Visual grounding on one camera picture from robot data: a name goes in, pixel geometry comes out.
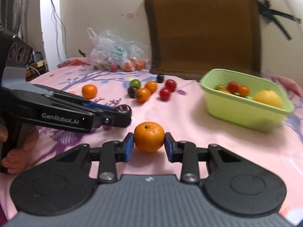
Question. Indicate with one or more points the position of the dark purple tomato back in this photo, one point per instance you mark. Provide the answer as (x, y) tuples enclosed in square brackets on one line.
[(160, 78)]

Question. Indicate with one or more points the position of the pink deer bedsheet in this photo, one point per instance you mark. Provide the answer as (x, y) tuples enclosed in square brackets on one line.
[(186, 118)]

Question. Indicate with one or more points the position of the orange tomato with stem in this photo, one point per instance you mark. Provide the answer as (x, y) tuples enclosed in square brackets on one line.
[(142, 95)]

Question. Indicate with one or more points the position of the green tomato back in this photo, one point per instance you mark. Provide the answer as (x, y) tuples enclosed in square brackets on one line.
[(135, 83)]

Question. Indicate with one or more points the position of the person left hand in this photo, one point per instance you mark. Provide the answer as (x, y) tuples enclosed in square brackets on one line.
[(17, 159)]

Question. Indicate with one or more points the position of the large yellow grapefruit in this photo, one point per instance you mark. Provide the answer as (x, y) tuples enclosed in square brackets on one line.
[(268, 97)]

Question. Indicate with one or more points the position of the clear plastic fruit bag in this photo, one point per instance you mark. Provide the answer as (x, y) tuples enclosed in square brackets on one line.
[(112, 51)]

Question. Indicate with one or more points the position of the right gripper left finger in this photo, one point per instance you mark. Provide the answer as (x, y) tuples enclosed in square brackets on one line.
[(69, 180)]

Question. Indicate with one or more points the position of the brown seat cushion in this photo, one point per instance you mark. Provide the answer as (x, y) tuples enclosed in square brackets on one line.
[(191, 37)]

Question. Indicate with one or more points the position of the mandarin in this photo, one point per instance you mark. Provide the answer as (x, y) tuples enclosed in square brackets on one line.
[(224, 91), (89, 91)]

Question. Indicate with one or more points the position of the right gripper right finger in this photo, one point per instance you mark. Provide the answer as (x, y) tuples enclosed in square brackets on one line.
[(229, 181)]

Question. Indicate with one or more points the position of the small orange tomato back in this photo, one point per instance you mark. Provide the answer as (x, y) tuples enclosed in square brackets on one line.
[(151, 86)]

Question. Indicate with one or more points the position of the green tomato front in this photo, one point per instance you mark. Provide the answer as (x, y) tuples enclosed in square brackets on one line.
[(220, 87)]

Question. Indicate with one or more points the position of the black tape cross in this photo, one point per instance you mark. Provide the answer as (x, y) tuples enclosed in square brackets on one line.
[(269, 15)]

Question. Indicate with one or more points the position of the cluttered side shelf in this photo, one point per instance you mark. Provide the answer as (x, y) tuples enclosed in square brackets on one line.
[(37, 66)]

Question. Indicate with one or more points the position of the green tomato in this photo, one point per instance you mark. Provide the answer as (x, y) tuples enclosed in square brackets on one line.
[(135, 83), (220, 87)]

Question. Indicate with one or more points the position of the grey curtain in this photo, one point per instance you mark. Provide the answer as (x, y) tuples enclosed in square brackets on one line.
[(22, 17)]

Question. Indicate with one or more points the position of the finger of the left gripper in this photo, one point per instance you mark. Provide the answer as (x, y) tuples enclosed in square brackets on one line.
[(93, 105), (112, 120)]

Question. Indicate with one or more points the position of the green plastic basin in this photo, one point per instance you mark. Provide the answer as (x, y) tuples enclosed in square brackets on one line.
[(242, 111)]

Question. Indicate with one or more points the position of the dark tomato behind grapefruit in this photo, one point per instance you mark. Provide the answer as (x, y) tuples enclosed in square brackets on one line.
[(132, 91)]

